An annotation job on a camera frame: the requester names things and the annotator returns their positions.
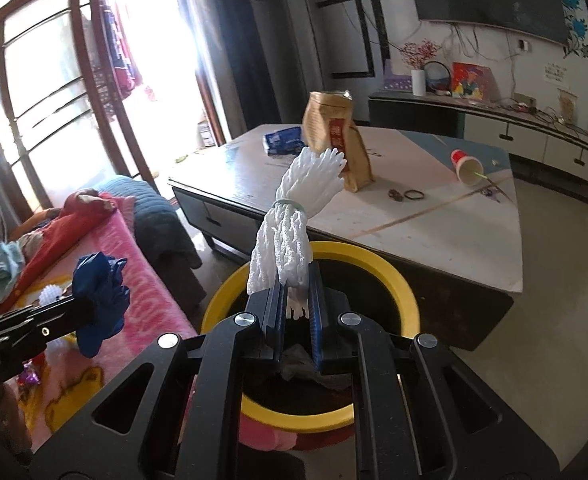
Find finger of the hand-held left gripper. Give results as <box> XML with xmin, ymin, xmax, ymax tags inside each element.
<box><xmin>21</xmin><ymin>294</ymin><xmax>82</xmax><ymax>330</ymax></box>
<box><xmin>39</xmin><ymin>317</ymin><xmax>82</xmax><ymax>353</ymax></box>

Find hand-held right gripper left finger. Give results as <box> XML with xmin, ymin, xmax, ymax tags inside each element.
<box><xmin>29</xmin><ymin>284</ymin><xmax>289</xmax><ymax>480</ymax></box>

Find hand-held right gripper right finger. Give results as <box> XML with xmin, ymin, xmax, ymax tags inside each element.
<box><xmin>306</xmin><ymin>263</ymin><xmax>561</xmax><ymax>480</ymax></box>

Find yellow rimmed black bin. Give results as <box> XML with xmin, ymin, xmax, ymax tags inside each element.
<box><xmin>200</xmin><ymin>241</ymin><xmax>420</xmax><ymax>433</ymax></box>

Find white foam net sleeve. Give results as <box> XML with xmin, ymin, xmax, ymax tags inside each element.
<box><xmin>246</xmin><ymin>147</ymin><xmax>348</xmax><ymax>321</ymax></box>

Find white spiky ball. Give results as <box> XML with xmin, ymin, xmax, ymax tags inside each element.
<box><xmin>39</xmin><ymin>285</ymin><xmax>65</xmax><ymax>308</ymax></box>

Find shiny colourful wrapper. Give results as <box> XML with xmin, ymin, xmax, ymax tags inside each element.
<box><xmin>19</xmin><ymin>362</ymin><xmax>42</xmax><ymax>388</ymax></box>

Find grey crumpled paper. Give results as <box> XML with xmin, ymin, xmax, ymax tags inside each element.
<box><xmin>278</xmin><ymin>347</ymin><xmax>352</xmax><ymax>392</ymax></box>

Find red printed blanket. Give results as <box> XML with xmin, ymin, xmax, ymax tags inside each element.
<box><xmin>9</xmin><ymin>189</ymin><xmax>135</xmax><ymax>301</ymax></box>

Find pink printed blanket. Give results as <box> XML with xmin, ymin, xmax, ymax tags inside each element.
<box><xmin>4</xmin><ymin>195</ymin><xmax>355</xmax><ymax>461</ymax></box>

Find white top coffee table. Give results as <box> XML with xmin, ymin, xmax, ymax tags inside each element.
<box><xmin>168</xmin><ymin>122</ymin><xmax>524</xmax><ymax>352</ymax></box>

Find dark blue quilt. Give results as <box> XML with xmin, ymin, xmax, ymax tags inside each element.
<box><xmin>96</xmin><ymin>175</ymin><xmax>202</xmax><ymax>271</ymax></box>

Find brown paper bag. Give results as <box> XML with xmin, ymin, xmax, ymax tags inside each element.
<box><xmin>302</xmin><ymin>90</ymin><xmax>375</xmax><ymax>193</ymax></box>

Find blue tissue packet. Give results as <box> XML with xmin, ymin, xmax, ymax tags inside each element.
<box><xmin>263</xmin><ymin>127</ymin><xmax>305</xmax><ymax>157</ymax></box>

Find red paper cup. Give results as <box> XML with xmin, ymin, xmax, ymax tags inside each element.
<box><xmin>450</xmin><ymin>149</ymin><xmax>486</xmax><ymax>184</ymax></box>

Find thin green stick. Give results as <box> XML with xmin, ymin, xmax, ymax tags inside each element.
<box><xmin>474</xmin><ymin>172</ymin><xmax>519</xmax><ymax>204</ymax></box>

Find brown framed glass door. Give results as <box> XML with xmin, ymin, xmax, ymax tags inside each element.
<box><xmin>0</xmin><ymin>0</ymin><xmax>227</xmax><ymax>216</ymax></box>

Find purple patterned card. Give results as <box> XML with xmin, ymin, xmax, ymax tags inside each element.
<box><xmin>384</xmin><ymin>72</ymin><xmax>414</xmax><ymax>92</ymax></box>

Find hanging clothes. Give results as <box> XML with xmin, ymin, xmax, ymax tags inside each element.
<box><xmin>99</xmin><ymin>0</ymin><xmax>146</xmax><ymax>122</ymax></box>

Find round table mirror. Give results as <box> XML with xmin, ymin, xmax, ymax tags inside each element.
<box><xmin>424</xmin><ymin>60</ymin><xmax>452</xmax><ymax>97</ymax></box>

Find black and white cabinet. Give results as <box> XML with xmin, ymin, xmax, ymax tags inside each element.
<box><xmin>368</xmin><ymin>91</ymin><xmax>588</xmax><ymax>206</ymax></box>

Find colourful picture board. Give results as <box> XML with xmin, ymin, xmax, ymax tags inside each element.
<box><xmin>451</xmin><ymin>61</ymin><xmax>495</xmax><ymax>101</ymax></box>

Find dark curtain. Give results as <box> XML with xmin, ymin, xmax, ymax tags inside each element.
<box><xmin>204</xmin><ymin>0</ymin><xmax>282</xmax><ymax>146</ymax></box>

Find small wooden desk calendar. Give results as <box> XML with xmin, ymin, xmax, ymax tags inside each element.
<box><xmin>558</xmin><ymin>89</ymin><xmax>575</xmax><ymax>123</ymax></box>

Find tangled cables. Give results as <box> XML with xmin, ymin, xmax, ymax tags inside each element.
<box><xmin>504</xmin><ymin>95</ymin><xmax>588</xmax><ymax>137</ymax></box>

